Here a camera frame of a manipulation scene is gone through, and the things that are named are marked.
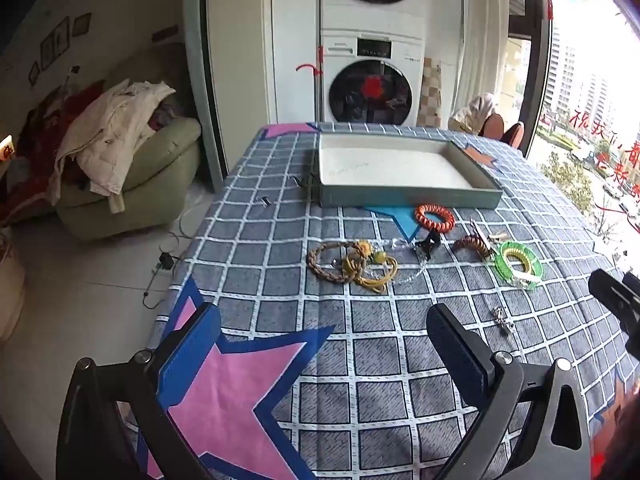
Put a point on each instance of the grey checked star tablecloth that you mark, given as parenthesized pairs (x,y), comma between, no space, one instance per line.
(300,220)

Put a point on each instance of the beige clothes pile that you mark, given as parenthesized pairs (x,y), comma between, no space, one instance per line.
(110,125)

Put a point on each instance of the white cabinet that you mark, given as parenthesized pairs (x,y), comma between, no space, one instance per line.
(295,35)

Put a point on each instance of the red clothes pile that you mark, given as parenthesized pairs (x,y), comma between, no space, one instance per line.
(45,130)

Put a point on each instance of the pale green sofa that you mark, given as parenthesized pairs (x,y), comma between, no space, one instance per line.
(165,160)

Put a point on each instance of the small silver charm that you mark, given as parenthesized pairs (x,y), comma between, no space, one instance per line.
(502,317)

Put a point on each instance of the white washing machine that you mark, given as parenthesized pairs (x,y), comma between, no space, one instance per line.
(345,50)

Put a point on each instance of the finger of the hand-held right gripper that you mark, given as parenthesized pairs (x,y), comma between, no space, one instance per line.
(612,290)

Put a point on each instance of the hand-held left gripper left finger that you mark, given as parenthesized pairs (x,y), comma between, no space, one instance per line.
(192,350)

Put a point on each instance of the brown chair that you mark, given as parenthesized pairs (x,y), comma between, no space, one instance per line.
(492,126)
(515,135)

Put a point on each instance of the grey-green shallow tray box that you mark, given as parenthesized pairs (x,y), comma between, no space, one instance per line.
(400,170)

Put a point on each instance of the large dark picture frame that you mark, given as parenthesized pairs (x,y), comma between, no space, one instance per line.
(54,42)

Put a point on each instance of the small dark picture frame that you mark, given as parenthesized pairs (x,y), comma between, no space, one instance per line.
(34,72)

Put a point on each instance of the medium dark picture frame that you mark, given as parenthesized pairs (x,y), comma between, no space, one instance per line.
(81,23)

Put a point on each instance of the beige checkered cloth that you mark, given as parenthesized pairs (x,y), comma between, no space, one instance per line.
(430,95)

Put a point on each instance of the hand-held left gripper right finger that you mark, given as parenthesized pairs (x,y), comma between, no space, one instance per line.
(457,355)

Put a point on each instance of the white cloth on chair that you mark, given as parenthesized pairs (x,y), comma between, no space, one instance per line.
(480,107)

